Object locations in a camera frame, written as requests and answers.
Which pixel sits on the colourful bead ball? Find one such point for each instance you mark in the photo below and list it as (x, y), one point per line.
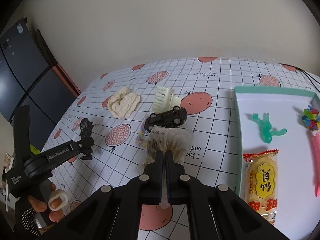
(311, 118)

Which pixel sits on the pink ribbed toy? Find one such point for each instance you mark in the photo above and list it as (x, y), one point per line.
(316, 159)

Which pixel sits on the dark blue cabinet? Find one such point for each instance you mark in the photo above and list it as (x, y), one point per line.
(27, 78)

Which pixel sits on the pomegranate grid tablecloth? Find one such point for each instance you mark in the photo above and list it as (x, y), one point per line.
(231, 121)

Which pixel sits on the left hand with bandaged finger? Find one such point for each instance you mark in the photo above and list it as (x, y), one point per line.
(27, 207)

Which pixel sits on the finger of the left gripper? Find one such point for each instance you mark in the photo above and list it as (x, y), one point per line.
(83, 145)

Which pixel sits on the teal rimmed white tray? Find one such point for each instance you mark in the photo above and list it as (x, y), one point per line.
(298, 206)

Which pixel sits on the black action figure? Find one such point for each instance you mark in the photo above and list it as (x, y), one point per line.
(86, 131)

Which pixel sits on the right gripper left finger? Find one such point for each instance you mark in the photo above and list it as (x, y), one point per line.
(153, 188)

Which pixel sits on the cream crumpled cloth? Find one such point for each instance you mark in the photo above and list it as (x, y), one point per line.
(123, 103)

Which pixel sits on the orange bed frame edge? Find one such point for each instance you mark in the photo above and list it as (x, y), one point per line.
(66, 80)

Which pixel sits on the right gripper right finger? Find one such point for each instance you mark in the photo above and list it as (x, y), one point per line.
(173, 171)

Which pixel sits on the bag of cotton swabs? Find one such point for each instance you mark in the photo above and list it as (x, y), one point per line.
(164, 139)

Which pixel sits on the green rubber lizard toy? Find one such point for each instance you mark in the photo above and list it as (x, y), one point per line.
(266, 129)

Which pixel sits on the yellow snack packet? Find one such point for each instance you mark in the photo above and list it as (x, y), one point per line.
(261, 183)

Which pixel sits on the black toy car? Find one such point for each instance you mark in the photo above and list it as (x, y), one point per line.
(170, 119)

